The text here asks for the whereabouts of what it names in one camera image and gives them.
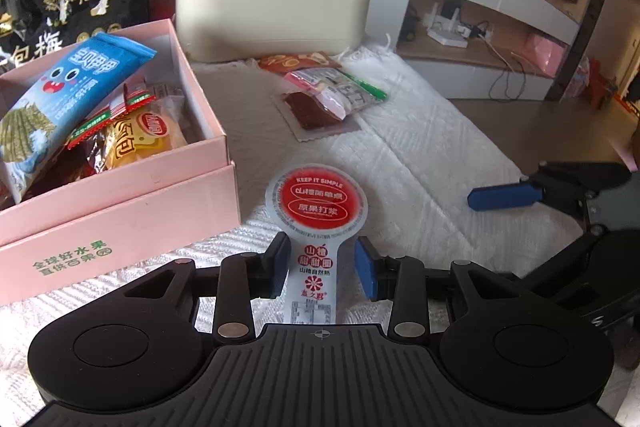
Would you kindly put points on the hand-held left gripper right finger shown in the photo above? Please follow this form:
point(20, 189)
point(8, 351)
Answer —
point(365, 274)

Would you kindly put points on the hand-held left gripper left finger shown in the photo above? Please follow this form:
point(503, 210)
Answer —
point(279, 272)

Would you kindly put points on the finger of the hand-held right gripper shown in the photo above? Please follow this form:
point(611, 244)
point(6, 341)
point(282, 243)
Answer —
point(560, 259)
point(500, 198)

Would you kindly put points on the round-headed white red snack packet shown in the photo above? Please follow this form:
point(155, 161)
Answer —
point(316, 207)

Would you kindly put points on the pink cardboard box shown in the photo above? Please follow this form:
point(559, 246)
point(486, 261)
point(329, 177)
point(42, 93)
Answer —
point(150, 187)

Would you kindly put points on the white knitted blanket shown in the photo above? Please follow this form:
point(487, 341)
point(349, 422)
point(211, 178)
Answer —
point(425, 167)

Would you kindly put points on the pink bag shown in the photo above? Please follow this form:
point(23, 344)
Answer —
point(545, 54)

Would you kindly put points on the clear packet of brown jerky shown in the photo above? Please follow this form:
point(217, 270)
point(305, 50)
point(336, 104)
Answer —
point(315, 114)

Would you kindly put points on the white power strip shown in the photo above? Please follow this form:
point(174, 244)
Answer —
point(475, 30)

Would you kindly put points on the white router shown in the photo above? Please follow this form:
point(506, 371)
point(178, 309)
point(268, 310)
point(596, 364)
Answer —
point(445, 29)

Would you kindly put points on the white green printed snack packet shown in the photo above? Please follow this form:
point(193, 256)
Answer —
point(345, 87)

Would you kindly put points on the yellow bread packet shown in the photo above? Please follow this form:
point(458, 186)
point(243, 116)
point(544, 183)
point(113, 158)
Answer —
point(140, 137)

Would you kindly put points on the orange snack packet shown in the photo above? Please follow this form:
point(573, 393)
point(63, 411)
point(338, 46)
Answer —
point(295, 61)

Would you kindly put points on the red green striped packet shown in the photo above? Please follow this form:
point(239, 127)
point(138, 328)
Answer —
point(127, 107)

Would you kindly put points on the dark red snack packet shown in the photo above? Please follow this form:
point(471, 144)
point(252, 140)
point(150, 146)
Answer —
point(55, 172)

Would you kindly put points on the cream tissue box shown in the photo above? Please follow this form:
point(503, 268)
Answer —
point(270, 17)

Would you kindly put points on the blue cartoon snack packet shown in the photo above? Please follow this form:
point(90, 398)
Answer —
point(60, 107)

